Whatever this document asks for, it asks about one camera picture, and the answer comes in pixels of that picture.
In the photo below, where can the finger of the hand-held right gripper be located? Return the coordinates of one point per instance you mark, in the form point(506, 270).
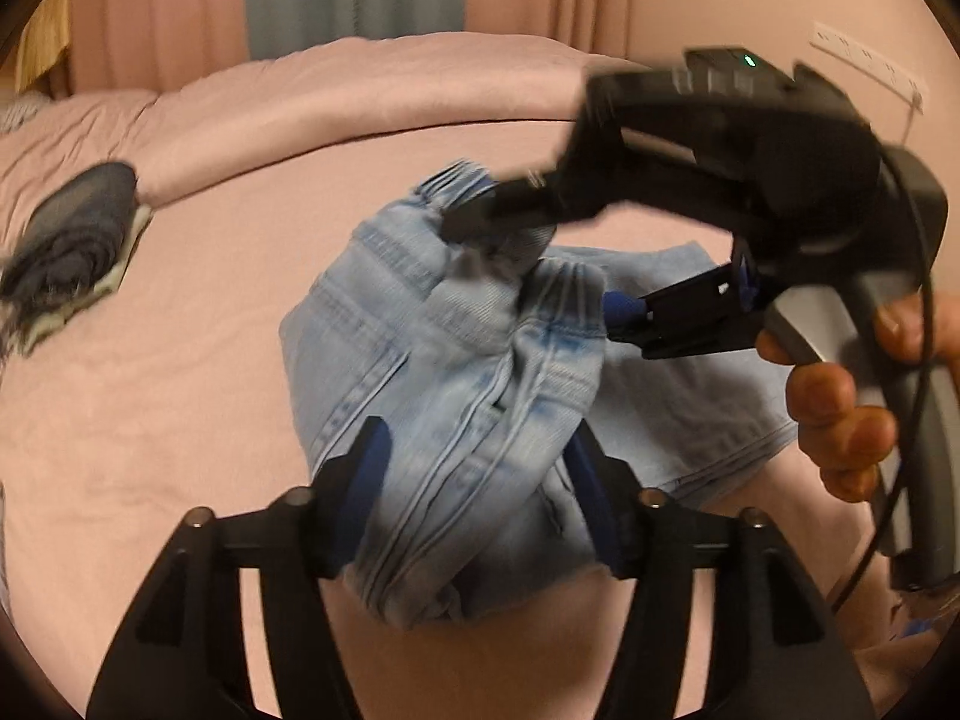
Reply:
point(510, 202)
point(675, 311)

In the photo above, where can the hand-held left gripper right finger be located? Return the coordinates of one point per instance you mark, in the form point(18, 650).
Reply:
point(594, 487)

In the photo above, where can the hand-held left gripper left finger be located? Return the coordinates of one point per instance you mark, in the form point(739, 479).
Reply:
point(369, 472)

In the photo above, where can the light blue denim pants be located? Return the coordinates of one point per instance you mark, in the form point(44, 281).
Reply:
point(465, 420)

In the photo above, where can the person's right hand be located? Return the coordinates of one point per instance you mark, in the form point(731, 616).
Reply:
point(825, 397)

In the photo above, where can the bed with pink sheet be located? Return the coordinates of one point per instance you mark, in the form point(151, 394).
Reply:
point(187, 405)

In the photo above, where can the pink duvet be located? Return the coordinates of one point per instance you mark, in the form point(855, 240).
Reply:
point(337, 105)

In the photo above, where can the folded light green garment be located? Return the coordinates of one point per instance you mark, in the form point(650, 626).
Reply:
point(126, 255)

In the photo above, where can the folded dark blue jeans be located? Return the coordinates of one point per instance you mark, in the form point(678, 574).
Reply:
point(67, 240)

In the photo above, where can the yellow pleated cloth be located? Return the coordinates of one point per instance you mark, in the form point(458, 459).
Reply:
point(43, 45)

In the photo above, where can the small plaid pillow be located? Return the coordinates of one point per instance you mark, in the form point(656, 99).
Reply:
point(16, 116)

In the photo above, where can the white wall socket strip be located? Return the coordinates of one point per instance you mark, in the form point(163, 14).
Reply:
point(866, 58)

